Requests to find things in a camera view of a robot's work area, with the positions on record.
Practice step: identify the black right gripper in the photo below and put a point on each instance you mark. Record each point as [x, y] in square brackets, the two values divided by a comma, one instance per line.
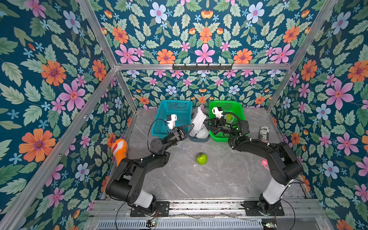
[215, 126]

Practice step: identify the grey bin of nets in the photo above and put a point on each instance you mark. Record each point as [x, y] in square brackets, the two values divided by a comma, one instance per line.
[195, 139]

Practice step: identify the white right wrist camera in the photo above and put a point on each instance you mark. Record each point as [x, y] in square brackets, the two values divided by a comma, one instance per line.
[217, 112]

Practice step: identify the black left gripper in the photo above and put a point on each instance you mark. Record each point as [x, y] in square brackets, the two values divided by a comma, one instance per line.
[178, 135]

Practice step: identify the white foam net sleeve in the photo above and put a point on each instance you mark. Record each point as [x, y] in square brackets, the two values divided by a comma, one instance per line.
[229, 118]
[199, 119]

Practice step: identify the orange clownfish toy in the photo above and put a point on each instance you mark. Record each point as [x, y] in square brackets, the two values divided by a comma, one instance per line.
[119, 150]

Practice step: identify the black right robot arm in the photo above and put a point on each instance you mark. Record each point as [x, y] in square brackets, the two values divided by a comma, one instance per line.
[283, 163]

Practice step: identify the striped drink can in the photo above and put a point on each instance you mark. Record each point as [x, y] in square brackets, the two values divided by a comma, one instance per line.
[264, 133]

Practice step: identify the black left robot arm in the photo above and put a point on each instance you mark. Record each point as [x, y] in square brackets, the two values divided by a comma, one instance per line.
[127, 180]

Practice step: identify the pile of white foam nets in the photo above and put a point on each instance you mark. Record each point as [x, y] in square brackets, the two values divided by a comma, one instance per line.
[203, 133]

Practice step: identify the teal plastic basket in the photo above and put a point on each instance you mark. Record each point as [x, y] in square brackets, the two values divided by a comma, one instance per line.
[176, 112]

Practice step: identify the pink alarm clock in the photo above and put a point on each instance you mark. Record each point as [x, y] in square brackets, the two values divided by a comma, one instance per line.
[264, 163]

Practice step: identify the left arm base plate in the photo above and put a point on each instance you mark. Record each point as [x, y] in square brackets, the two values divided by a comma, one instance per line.
[156, 209]

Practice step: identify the bright green plastic basket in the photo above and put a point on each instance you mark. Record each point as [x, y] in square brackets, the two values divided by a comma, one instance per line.
[226, 119]

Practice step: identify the black hook rail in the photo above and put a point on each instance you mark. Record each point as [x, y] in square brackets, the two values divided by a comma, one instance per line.
[202, 67]

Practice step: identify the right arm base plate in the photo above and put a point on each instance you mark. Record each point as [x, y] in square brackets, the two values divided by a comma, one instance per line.
[262, 208]

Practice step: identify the dark-topped green custard apple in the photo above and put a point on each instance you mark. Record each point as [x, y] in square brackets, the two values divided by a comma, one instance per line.
[201, 158]

